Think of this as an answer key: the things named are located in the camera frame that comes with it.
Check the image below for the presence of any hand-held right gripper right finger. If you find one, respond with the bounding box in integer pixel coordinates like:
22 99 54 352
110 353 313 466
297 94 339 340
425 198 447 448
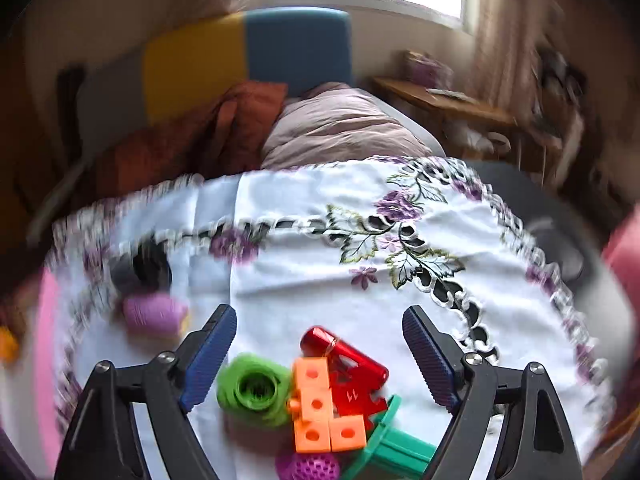
402 305 586 480

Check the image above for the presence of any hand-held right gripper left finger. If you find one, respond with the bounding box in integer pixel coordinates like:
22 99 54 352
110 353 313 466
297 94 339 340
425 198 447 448
54 304 238 480

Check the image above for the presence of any green round toy piece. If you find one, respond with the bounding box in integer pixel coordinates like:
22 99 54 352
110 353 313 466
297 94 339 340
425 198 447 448
216 352 296 428

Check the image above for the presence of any purple patterned cylinder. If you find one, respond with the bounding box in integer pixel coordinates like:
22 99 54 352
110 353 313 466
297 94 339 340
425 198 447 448
121 292 190 338

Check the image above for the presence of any teal toy piece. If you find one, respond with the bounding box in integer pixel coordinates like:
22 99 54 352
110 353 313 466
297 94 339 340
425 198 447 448
340 394 438 480

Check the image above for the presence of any red toy tube piece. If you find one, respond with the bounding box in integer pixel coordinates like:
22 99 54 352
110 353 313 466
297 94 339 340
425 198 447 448
300 326 390 431

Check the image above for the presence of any grey cup with black base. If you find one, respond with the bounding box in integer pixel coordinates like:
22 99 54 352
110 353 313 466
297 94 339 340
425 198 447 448
110 245 173 296

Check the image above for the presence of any orange toy block piece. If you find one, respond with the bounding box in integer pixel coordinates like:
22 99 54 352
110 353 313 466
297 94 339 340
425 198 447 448
287 356 371 455

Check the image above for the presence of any purple perforated toy piece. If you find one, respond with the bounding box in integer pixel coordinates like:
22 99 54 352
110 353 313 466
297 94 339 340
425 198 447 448
275 447 341 480

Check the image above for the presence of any pink shallow box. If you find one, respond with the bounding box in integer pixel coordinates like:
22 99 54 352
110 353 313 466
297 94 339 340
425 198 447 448
35 265 63 461

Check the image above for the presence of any white embroidered floral tablecloth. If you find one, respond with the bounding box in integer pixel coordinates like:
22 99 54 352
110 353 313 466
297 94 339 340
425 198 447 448
42 156 611 480

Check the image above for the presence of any orange toy basket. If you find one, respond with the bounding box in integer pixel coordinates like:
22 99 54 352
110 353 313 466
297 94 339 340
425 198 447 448
0 327 20 363

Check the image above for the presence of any pink cloth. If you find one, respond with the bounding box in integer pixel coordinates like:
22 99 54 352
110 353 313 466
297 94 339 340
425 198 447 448
602 215 640 321

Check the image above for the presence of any rust quilted blanket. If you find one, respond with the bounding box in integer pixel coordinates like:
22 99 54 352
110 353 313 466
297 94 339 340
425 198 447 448
85 80 290 186

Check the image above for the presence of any wooden side table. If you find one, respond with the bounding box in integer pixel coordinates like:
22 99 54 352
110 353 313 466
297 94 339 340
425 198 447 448
372 76 563 171

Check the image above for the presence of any purple box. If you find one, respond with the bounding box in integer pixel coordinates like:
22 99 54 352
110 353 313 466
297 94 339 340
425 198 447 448
405 51 453 88

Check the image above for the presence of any grey yellow blue sofa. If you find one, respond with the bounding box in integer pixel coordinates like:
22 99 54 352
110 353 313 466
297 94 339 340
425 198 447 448
75 7 353 126

